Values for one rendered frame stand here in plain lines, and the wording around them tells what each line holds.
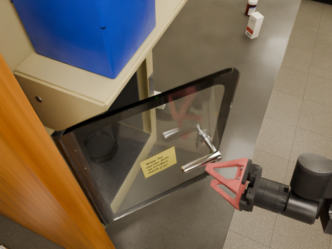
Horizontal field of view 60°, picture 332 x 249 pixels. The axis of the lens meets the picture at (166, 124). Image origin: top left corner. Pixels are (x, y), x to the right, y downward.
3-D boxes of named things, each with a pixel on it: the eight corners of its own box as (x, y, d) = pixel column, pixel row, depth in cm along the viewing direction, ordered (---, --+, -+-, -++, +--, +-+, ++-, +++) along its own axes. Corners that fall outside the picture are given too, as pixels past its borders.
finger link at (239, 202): (213, 160, 61) (258, 174, 58) (216, 172, 67) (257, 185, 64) (202, 190, 59) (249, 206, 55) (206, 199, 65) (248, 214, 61)
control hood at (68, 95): (42, 127, 38) (8, 71, 30) (150, 2, 55) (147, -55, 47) (118, 159, 35) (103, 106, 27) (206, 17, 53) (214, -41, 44)
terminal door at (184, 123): (106, 221, 72) (58, 130, 40) (210, 172, 80) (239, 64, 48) (107, 224, 72) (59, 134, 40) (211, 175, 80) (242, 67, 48)
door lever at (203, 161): (172, 157, 61) (172, 150, 59) (210, 140, 63) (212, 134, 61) (184, 178, 58) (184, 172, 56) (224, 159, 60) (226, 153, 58)
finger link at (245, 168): (210, 146, 55) (260, 160, 52) (213, 160, 61) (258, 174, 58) (198, 179, 53) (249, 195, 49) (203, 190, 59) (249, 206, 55)
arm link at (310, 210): (315, 233, 51) (316, 212, 56) (327, 205, 48) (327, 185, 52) (275, 219, 54) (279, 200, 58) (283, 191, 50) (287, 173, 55)
